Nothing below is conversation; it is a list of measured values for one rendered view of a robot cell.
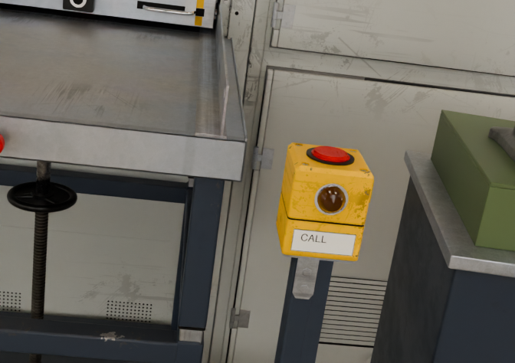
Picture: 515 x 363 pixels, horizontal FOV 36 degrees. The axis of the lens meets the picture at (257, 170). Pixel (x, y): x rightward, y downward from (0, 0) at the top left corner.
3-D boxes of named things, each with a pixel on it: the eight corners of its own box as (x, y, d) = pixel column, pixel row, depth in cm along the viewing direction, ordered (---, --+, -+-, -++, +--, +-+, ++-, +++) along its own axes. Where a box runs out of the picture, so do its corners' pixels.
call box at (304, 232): (358, 265, 81) (376, 173, 77) (281, 258, 80) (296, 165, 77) (345, 232, 88) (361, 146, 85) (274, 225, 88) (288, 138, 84)
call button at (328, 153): (350, 174, 79) (353, 160, 79) (312, 171, 79) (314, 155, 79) (344, 161, 83) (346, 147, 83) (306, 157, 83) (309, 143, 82)
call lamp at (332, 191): (347, 221, 78) (352, 189, 76) (313, 218, 77) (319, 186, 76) (345, 216, 79) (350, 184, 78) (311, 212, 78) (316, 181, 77)
